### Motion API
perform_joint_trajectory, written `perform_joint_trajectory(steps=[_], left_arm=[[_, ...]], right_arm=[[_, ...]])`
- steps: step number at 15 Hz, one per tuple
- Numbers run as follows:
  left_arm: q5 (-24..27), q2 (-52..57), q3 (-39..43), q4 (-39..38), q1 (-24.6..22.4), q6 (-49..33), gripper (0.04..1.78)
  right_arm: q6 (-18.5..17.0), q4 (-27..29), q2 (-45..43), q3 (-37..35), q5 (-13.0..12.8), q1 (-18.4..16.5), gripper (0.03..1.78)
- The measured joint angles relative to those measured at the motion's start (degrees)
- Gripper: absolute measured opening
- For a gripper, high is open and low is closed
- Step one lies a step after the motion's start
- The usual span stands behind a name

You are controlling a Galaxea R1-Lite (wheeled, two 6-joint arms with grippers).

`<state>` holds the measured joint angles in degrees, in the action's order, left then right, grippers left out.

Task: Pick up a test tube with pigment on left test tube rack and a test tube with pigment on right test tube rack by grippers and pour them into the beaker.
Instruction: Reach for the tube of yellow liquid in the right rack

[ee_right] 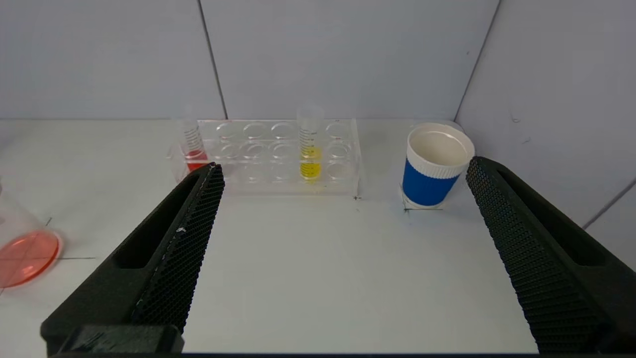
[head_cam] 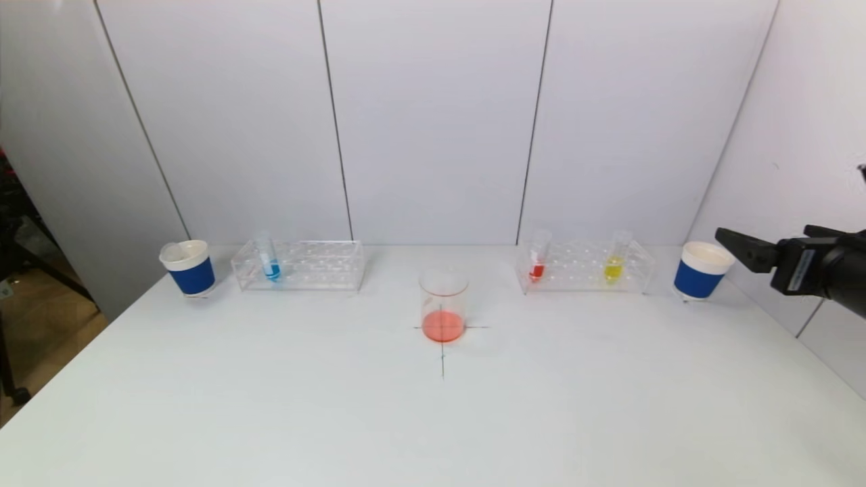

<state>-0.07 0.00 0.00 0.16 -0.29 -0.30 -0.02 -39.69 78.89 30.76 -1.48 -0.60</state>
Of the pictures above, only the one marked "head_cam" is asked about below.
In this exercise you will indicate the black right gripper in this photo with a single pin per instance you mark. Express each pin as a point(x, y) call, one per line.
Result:
point(798, 266)

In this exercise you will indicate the test tube with orange pigment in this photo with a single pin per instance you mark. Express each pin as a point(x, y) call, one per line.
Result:
point(173, 251)

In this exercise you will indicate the test tube with yellow pigment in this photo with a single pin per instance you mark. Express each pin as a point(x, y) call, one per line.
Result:
point(613, 269)

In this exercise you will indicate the clear acrylic test tube rack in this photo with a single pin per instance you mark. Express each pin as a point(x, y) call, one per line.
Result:
point(318, 267)
point(575, 270)

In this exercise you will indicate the test tube with red pigment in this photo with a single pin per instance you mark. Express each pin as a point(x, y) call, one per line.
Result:
point(537, 270)

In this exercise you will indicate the clear glass beaker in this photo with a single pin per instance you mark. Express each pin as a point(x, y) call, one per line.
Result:
point(443, 321)

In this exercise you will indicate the test tube with blue pigment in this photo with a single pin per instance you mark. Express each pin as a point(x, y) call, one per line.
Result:
point(272, 269)

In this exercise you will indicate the white paper cup blue sleeve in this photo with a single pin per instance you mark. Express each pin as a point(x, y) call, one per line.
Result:
point(193, 276)
point(697, 279)

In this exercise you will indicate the black tripod stand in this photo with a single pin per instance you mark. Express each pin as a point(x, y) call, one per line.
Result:
point(13, 389)

